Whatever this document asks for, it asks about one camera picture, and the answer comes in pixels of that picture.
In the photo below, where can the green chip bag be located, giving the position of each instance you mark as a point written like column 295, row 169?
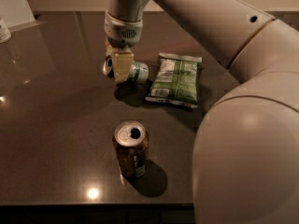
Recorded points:
column 176, row 80

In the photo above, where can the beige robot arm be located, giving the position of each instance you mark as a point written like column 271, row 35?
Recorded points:
column 245, row 162

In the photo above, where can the green white 7up can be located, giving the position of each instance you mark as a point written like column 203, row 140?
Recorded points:
column 138, row 73

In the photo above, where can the brown soda can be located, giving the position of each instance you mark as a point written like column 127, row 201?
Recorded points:
column 131, row 143

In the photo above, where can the white panel at back left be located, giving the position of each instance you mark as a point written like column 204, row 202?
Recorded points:
column 17, row 15

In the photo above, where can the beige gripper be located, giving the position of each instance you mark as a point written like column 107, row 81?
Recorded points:
column 121, row 32

